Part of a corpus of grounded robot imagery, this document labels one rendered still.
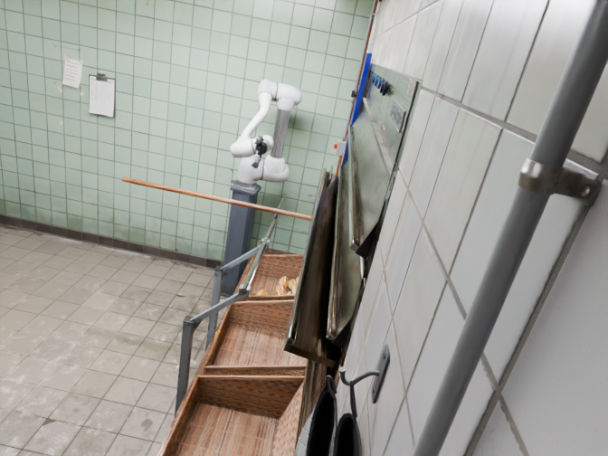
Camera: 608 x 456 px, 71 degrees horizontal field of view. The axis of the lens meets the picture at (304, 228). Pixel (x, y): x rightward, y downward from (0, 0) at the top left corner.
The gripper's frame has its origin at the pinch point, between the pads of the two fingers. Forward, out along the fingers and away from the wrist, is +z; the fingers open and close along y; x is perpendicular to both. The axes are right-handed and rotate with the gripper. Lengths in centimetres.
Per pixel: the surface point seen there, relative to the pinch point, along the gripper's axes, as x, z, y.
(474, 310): -53, 220, -50
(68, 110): 186, -114, 26
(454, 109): -56, 189, -60
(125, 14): 137, -114, -60
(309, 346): -48, 152, 8
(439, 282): -56, 204, -43
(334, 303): -52, 139, 2
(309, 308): -46, 134, 8
